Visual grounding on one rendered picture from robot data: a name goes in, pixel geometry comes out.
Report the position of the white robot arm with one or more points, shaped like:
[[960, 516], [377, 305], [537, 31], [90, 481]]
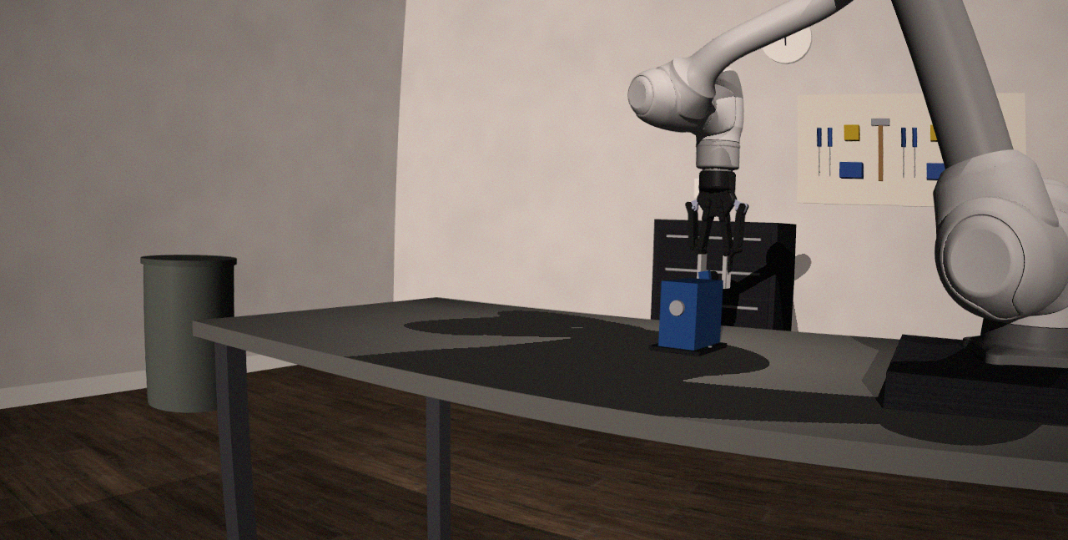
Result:
[[1002, 246]]

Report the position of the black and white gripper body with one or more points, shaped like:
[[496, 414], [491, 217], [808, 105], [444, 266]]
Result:
[[715, 185]]

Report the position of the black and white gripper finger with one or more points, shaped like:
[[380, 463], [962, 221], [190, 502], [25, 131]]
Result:
[[699, 244], [735, 242]]

